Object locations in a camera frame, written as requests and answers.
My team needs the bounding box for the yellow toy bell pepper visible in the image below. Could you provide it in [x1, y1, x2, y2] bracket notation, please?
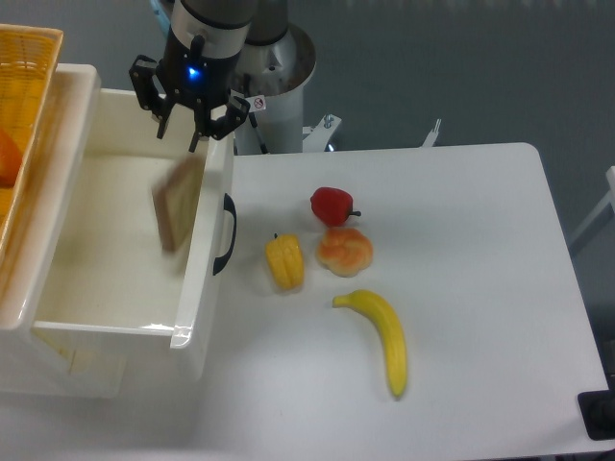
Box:
[265, 234, 305, 291]

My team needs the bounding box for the red toy bell pepper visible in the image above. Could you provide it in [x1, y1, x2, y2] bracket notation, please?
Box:
[310, 187, 362, 228]

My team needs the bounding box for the yellow toy banana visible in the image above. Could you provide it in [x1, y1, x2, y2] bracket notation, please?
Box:
[332, 289, 408, 400]

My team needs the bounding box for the orange fruit in basket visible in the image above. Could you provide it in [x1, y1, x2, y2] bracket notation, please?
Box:
[0, 129, 22, 188]

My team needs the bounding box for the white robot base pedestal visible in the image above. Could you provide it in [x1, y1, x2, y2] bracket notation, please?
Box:
[234, 23, 316, 156]

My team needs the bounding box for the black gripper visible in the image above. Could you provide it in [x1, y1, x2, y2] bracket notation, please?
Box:
[129, 32, 250, 153]

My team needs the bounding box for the open white upper drawer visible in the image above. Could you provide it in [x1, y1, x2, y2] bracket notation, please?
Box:
[34, 89, 234, 380]

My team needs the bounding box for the orange toy bread roll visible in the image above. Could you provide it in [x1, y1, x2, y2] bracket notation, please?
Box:
[315, 228, 374, 278]

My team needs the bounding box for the white drawer cabinet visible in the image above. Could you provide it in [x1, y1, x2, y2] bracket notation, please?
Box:
[1, 63, 125, 398]

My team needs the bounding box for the yellow wicker basket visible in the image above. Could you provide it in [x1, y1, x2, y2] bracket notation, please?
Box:
[1, 24, 63, 254]

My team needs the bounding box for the black device at table edge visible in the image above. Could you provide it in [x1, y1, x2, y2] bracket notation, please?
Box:
[578, 390, 614, 441]

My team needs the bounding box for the toast slice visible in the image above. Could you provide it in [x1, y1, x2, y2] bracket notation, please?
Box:
[152, 154, 206, 253]

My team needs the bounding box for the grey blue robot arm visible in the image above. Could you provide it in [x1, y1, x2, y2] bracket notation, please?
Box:
[129, 1, 289, 153]

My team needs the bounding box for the white frame at right edge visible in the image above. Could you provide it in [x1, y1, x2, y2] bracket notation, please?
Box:
[568, 166, 614, 257]

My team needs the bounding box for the black drawer handle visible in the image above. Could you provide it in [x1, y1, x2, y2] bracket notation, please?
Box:
[212, 193, 237, 276]

